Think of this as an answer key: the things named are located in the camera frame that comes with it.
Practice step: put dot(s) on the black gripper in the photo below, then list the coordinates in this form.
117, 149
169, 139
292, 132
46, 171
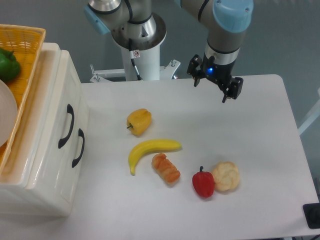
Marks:
219, 74

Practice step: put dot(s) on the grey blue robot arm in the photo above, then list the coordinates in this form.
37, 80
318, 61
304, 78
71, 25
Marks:
225, 20

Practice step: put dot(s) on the white drawer cabinet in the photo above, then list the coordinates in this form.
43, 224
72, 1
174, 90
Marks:
15, 195

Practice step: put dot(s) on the yellow toy banana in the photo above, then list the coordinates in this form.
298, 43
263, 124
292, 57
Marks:
148, 147

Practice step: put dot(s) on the yellow toy bell pepper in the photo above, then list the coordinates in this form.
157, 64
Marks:
138, 121

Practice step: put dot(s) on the beige toy bread roll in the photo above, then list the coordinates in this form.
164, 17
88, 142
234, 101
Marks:
226, 176

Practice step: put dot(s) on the orange toy croissant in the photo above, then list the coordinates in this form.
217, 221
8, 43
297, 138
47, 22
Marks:
165, 169

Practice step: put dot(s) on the red toy bell pepper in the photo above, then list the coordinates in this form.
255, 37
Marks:
203, 183

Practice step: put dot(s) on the black device at edge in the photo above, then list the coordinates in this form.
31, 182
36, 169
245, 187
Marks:
312, 215

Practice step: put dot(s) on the yellow wicker basket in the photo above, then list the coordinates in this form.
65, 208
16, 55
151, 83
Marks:
26, 42

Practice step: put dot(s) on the green toy bell pepper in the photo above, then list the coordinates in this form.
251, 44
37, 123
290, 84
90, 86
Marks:
10, 68

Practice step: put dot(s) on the white plate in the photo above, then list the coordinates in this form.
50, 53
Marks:
8, 112

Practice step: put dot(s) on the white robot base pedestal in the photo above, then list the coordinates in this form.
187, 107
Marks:
140, 52

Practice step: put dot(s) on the white metal frame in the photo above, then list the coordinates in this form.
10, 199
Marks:
310, 116

